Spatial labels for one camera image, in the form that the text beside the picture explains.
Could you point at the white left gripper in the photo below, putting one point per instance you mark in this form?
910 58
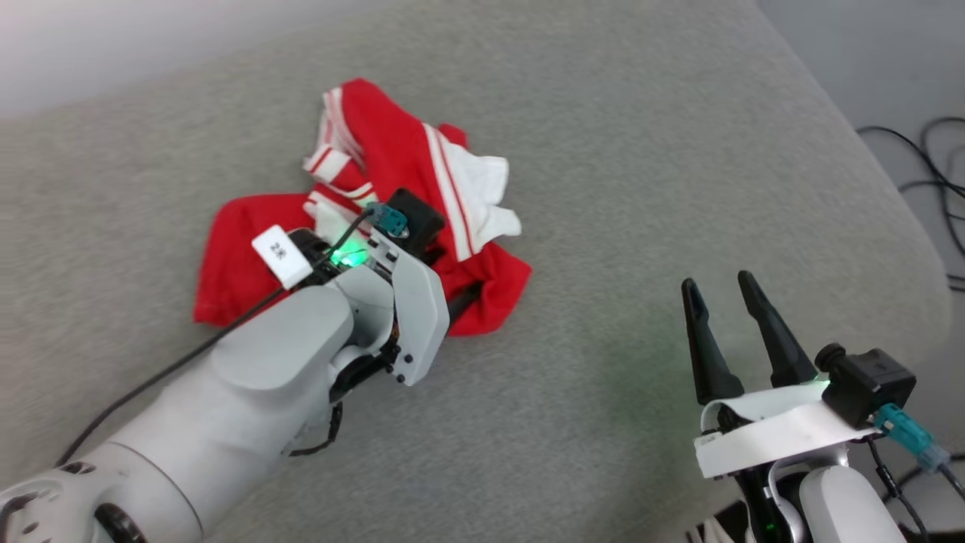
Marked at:
418 309

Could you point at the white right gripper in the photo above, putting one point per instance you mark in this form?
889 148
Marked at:
776 434

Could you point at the red and white garment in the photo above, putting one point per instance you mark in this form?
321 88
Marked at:
392 143

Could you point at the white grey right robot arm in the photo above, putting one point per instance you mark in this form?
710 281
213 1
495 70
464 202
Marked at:
837 505

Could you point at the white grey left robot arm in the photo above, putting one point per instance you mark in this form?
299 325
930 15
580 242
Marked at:
226 422

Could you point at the white paper label tag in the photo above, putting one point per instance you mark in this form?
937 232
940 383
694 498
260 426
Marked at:
280 256

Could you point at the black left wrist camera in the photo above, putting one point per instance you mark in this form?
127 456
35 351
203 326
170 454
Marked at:
418 219

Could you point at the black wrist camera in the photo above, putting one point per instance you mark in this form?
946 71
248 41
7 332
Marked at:
418 219
874 385

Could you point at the teal left camera connector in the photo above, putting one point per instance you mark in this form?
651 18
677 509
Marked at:
390 219

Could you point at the teal camera connector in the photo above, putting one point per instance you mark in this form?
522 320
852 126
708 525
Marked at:
390 219
908 437

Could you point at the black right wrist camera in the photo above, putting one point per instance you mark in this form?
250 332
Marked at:
874 385

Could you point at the teal right camera connector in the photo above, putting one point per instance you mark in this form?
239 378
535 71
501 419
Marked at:
908 437

